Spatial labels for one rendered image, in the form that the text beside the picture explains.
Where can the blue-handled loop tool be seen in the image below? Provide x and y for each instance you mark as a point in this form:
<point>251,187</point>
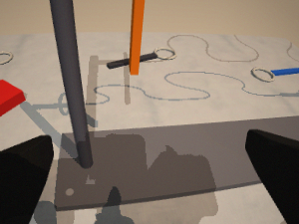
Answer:
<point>275,73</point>

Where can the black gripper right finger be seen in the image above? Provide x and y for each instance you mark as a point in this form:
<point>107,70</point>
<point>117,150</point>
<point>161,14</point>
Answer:
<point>276,160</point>

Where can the orange bar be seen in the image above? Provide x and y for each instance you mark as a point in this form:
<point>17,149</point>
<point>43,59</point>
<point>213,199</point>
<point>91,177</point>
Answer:
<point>136,34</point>

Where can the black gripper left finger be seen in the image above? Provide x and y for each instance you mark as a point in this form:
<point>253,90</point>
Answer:
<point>23,171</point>

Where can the red rectangular block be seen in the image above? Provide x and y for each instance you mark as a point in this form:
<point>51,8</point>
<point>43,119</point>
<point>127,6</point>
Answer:
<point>10,97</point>

